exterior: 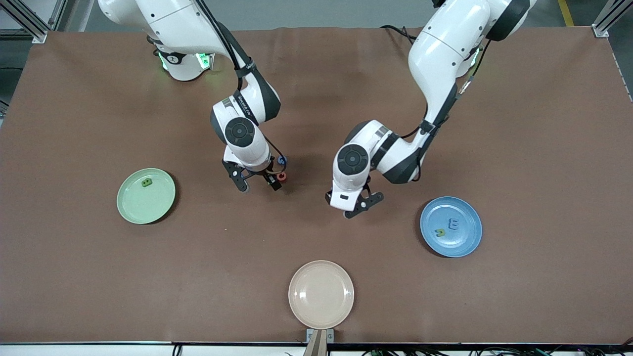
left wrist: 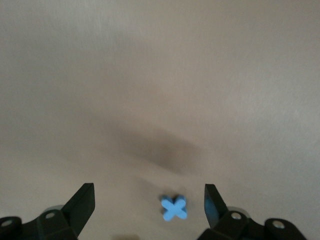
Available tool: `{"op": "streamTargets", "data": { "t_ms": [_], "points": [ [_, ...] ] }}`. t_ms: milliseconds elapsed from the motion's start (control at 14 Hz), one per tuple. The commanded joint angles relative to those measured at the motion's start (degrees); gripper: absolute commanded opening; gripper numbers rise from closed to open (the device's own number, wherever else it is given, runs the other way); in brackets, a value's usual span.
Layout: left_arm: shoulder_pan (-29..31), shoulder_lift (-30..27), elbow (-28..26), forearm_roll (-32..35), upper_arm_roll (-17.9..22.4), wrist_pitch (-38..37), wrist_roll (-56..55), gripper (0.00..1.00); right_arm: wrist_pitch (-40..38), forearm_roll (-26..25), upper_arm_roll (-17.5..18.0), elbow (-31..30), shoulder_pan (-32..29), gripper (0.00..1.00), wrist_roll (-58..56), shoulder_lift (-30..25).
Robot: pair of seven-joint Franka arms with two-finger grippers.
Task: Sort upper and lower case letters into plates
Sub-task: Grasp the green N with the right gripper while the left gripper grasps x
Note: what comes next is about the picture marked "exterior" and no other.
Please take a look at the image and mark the green plate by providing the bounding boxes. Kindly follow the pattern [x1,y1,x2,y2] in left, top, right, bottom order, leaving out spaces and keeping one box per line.
[116,168,177,225]

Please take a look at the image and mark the beige plate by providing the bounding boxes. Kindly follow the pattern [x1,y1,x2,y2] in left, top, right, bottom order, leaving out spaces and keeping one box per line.
[288,260,355,330]

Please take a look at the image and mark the blue plate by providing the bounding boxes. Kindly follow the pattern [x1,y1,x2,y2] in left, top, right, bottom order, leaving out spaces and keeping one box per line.
[420,196,483,258]

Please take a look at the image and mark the table cover mat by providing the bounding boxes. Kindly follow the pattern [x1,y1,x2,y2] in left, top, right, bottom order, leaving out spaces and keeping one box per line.
[0,26,633,344]

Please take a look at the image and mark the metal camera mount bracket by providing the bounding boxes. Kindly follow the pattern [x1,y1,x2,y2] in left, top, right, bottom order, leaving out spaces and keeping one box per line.
[303,328,335,356]

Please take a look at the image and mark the black left arm base cable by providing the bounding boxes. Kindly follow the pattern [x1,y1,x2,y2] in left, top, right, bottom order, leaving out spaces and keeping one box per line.
[380,24,421,45]

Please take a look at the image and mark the aluminium frame post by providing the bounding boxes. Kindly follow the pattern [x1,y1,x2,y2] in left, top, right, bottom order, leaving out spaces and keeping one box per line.
[0,0,67,44]
[591,0,633,39]

